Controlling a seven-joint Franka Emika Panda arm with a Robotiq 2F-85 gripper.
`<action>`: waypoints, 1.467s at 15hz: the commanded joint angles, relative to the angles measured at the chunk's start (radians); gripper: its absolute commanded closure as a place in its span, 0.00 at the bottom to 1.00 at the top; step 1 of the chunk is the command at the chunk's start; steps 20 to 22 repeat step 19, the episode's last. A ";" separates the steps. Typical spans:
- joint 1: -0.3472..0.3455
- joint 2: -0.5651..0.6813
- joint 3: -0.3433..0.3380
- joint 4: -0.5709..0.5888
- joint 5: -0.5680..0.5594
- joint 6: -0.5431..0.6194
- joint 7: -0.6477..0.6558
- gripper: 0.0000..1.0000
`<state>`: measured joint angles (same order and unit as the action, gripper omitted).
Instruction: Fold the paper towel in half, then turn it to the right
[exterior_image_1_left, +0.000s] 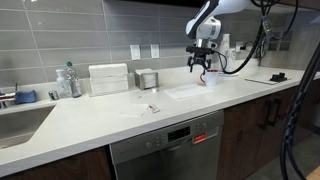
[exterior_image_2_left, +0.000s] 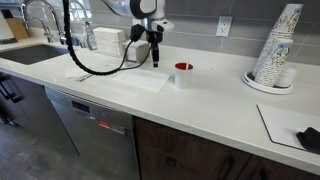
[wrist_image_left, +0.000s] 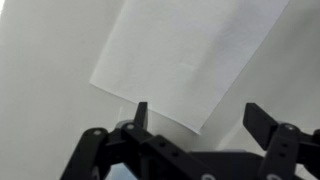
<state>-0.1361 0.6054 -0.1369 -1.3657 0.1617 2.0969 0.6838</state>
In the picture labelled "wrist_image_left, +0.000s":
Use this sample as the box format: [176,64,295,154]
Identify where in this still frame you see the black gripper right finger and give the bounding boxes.
[242,102,320,180]

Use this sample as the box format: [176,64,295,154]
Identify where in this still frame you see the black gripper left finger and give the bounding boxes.
[59,101,215,180]

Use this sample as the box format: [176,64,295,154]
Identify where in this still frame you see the white paper towel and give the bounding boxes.
[89,0,291,135]

